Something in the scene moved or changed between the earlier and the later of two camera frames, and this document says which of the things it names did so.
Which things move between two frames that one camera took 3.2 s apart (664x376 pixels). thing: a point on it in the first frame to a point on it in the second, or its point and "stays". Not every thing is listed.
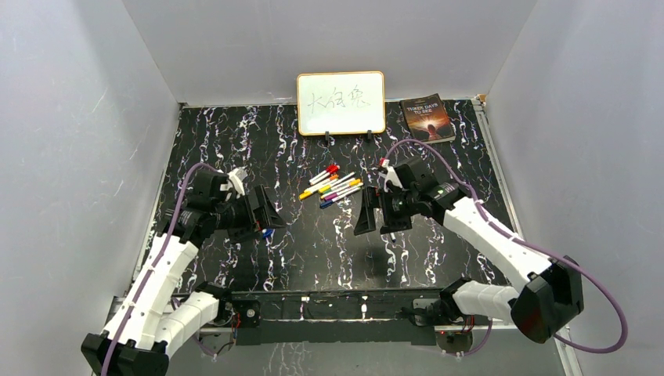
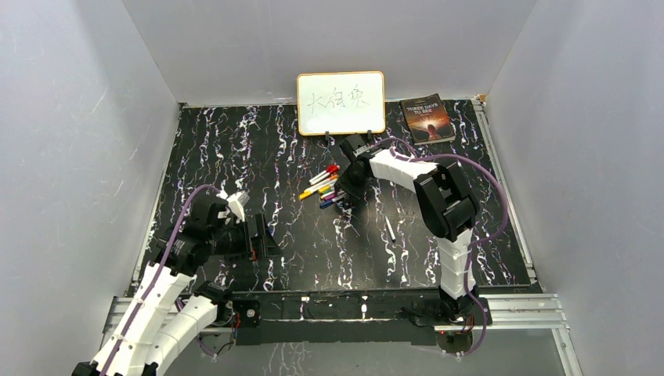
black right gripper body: [397, 205] to [352, 183]
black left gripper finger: [265, 201] to [261, 224]
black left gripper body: [236, 215] to [232, 240]
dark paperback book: [427, 119] stays
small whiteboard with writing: [341, 103] stays
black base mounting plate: [365, 317] stays
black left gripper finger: [267, 222] to [255, 247]
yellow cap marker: [308, 193] stays
